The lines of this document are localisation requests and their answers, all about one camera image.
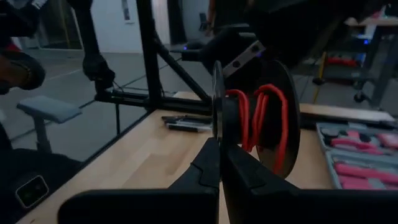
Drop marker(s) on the wooden desk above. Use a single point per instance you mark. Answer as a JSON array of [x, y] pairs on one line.
[[373, 21]]

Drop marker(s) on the grey tool kit case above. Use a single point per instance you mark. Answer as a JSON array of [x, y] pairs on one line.
[[354, 160]]

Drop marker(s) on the small red box cutter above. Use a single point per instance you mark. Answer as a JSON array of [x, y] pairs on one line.
[[353, 134]]

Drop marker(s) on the grey padded stool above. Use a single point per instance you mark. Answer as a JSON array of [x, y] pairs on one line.
[[48, 109]]

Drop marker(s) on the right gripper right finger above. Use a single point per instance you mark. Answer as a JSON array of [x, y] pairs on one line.
[[242, 174]]

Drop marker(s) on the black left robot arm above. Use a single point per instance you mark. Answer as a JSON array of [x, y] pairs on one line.
[[311, 25]]

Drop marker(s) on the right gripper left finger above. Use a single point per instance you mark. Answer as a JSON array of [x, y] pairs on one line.
[[202, 171]]

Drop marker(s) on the small black device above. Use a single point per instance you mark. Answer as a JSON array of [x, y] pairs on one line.
[[32, 191]]

